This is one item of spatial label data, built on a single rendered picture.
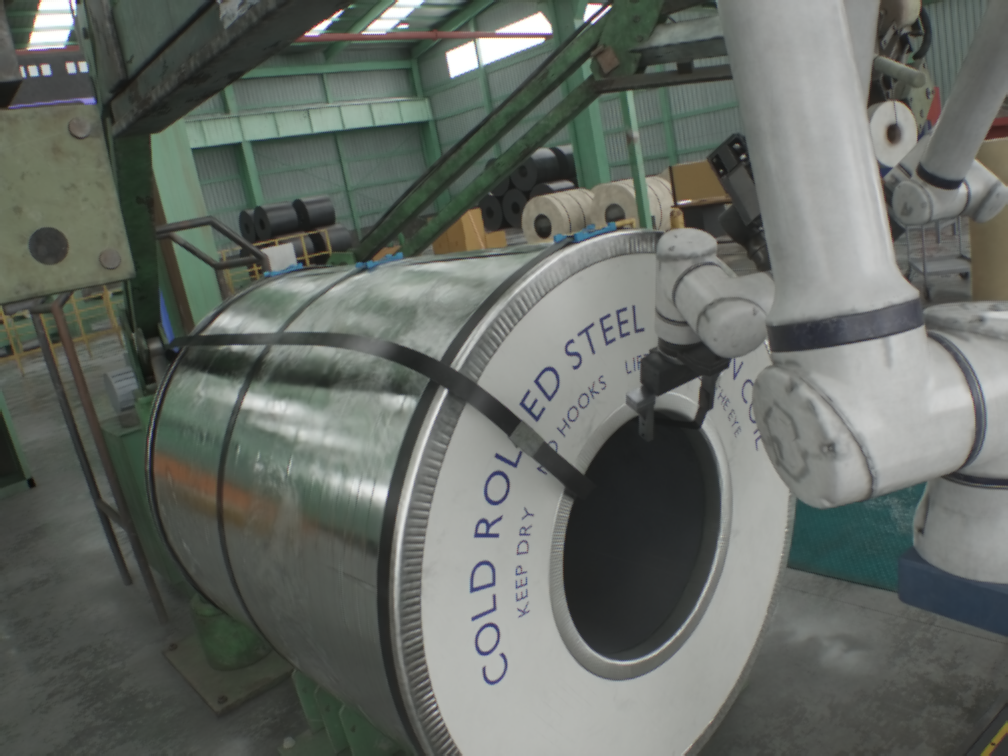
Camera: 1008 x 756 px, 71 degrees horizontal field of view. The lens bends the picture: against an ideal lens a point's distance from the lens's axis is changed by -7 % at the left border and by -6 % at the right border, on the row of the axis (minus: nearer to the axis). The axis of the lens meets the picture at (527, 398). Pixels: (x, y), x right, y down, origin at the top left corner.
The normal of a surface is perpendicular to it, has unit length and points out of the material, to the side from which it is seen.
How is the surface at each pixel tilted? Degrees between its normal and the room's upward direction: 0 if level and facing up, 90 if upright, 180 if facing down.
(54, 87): 90
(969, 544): 68
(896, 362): 80
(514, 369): 90
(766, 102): 86
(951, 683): 0
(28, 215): 89
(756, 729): 0
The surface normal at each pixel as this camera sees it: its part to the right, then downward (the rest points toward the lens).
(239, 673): -0.18, -0.95
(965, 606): -0.80, 0.30
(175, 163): 0.68, 0.07
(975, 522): -0.74, -0.01
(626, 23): -0.41, 0.32
